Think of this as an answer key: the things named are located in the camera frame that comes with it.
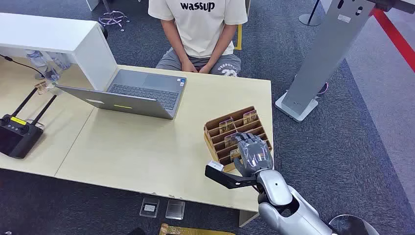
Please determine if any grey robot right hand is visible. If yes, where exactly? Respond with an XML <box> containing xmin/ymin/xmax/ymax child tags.
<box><xmin>232</xmin><ymin>132</ymin><xmax>274</xmax><ymax>178</ymax></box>

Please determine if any person's right hand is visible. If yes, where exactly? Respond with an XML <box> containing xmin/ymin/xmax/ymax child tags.
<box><xmin>181</xmin><ymin>60</ymin><xmax>198</xmax><ymax>73</ymax></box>

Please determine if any brown wooden card holder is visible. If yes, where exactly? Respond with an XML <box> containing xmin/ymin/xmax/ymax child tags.
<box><xmin>203</xmin><ymin>105</ymin><xmax>273</xmax><ymax>173</ymax></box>

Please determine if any person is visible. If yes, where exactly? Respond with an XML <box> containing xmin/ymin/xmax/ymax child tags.
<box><xmin>148</xmin><ymin>0</ymin><xmax>249</xmax><ymax>78</ymax></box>

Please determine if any grey open laptop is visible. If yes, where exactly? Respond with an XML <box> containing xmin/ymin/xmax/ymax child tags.
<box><xmin>55</xmin><ymin>69</ymin><xmax>188</xmax><ymax>120</ymax></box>

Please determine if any pale wooden table leg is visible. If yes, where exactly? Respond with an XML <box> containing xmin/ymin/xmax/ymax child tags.
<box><xmin>239</xmin><ymin>210</ymin><xmax>260</xmax><ymax>228</ymax></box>

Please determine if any chrome chair base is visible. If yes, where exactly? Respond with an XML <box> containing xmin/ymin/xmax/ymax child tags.
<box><xmin>98</xmin><ymin>0</ymin><xmax>131</xmax><ymax>32</ymax></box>

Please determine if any plain floor socket cover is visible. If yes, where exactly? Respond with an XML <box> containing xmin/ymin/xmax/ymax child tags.
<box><xmin>165</xmin><ymin>199</ymin><xmax>186</xmax><ymax>221</ymax></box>

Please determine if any white desk shelf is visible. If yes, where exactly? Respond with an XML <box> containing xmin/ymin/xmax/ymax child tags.
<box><xmin>0</xmin><ymin>12</ymin><xmax>119</xmax><ymax>92</ymax></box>

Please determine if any gold patterned sheet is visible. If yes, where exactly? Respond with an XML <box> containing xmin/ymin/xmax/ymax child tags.
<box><xmin>159</xmin><ymin>223</ymin><xmax>236</xmax><ymax>235</ymax></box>

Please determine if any stanchion pole with round base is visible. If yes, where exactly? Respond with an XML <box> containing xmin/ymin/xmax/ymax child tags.
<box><xmin>298</xmin><ymin>0</ymin><xmax>325</xmax><ymax>27</ymax></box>

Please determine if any grey kiosk stand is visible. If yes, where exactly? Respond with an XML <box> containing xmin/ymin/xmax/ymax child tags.
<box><xmin>275</xmin><ymin>0</ymin><xmax>415</xmax><ymax>123</ymax></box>

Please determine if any floor socket with white label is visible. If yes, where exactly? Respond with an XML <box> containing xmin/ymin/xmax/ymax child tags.
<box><xmin>139</xmin><ymin>198</ymin><xmax>161</xmax><ymax>218</ymax></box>

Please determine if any clear plastic water bottle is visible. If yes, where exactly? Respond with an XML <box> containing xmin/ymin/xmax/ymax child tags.
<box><xmin>48</xmin><ymin>51</ymin><xmax>72</xmax><ymax>71</ymax></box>
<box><xmin>25</xmin><ymin>49</ymin><xmax>61</xmax><ymax>82</ymax></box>

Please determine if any black remote controller with antennas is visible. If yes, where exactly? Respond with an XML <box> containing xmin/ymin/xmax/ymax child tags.
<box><xmin>0</xmin><ymin>87</ymin><xmax>58</xmax><ymax>160</ymax></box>

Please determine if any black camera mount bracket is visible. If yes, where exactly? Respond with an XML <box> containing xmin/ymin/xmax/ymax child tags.
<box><xmin>205</xmin><ymin>165</ymin><xmax>260</xmax><ymax>190</ymax></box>

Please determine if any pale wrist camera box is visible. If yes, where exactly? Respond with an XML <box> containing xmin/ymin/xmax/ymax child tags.
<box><xmin>207</xmin><ymin>160</ymin><xmax>225</xmax><ymax>172</ymax></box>

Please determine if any black desk cable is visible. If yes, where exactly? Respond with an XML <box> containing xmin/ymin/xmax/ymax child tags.
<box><xmin>0</xmin><ymin>54</ymin><xmax>45</xmax><ymax>80</ymax></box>

